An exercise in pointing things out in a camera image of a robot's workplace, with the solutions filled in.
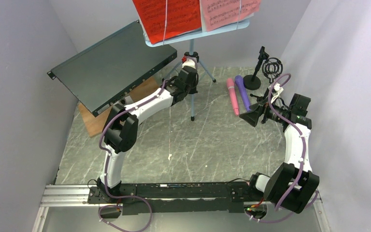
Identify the black round-base mic stand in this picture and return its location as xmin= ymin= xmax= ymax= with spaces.
xmin=243 ymin=46 xmax=269 ymax=90

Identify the purple microphone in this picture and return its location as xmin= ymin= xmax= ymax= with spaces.
xmin=234 ymin=75 xmax=251 ymax=111

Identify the pink microphone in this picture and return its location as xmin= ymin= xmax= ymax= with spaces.
xmin=226 ymin=78 xmax=240 ymax=116

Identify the black tripod mic stand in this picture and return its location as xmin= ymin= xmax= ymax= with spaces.
xmin=250 ymin=57 xmax=284 ymax=106

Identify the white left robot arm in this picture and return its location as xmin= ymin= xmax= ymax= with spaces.
xmin=97 ymin=62 xmax=199 ymax=203

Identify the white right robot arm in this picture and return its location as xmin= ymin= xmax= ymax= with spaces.
xmin=240 ymin=94 xmax=320 ymax=214

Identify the light blue music stand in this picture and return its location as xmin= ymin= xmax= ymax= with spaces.
xmin=143 ymin=19 xmax=250 ymax=121

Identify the red sheet music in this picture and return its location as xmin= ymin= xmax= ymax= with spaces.
xmin=133 ymin=0 xmax=201 ymax=44

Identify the pink sheet music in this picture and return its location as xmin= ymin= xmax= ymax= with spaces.
xmin=200 ymin=0 xmax=261 ymax=31

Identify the dark grey rack unit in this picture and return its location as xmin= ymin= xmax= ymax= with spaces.
xmin=47 ymin=21 xmax=177 ymax=117

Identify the brown wooden board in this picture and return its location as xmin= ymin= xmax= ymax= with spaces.
xmin=78 ymin=77 xmax=159 ymax=138

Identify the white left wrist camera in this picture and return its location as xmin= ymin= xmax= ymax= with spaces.
xmin=181 ymin=56 xmax=198 ymax=71

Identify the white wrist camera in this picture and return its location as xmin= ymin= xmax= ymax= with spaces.
xmin=181 ymin=56 xmax=198 ymax=71
xmin=271 ymin=83 xmax=284 ymax=102

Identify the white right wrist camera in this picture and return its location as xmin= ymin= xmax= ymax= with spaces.
xmin=271 ymin=83 xmax=284 ymax=102

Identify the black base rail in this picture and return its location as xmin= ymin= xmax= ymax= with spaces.
xmin=87 ymin=181 xmax=263 ymax=216

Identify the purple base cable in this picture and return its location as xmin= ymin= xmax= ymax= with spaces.
xmin=98 ymin=197 xmax=154 ymax=232

